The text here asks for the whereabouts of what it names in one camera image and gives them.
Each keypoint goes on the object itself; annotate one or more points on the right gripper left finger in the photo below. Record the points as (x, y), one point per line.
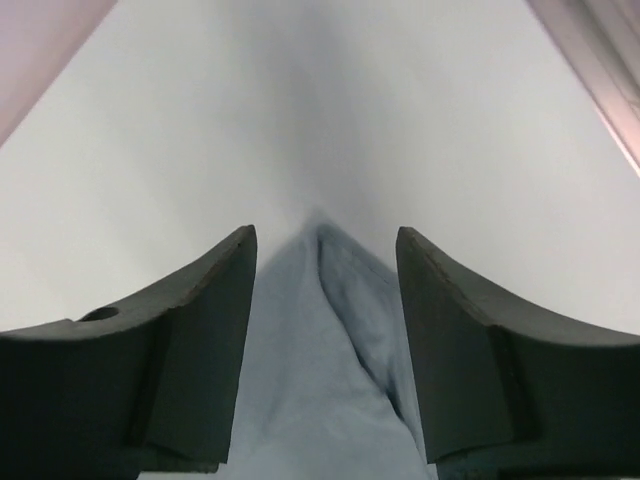
(145, 384)

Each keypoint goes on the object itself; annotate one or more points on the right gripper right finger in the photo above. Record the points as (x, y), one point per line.
(508, 389)

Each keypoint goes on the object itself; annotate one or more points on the grey-blue t-shirt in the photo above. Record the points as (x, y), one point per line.
(326, 388)

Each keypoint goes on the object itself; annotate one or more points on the right aluminium corner post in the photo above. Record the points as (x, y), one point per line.
(600, 42)

